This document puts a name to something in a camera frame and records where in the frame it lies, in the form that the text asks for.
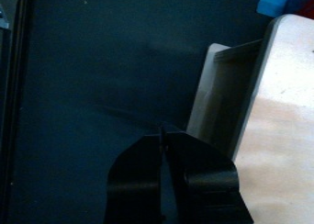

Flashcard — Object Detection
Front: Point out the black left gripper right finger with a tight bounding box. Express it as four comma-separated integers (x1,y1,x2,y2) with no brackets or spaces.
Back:
160,121,255,224

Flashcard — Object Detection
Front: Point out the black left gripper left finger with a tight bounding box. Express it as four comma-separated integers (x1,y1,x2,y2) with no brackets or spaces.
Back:
101,128,168,224

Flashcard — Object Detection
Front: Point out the black frame rail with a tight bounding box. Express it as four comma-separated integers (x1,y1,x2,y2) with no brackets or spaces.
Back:
0,0,37,224

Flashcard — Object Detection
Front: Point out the blue foam block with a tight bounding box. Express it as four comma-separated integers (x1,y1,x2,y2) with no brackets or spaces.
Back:
255,0,296,18

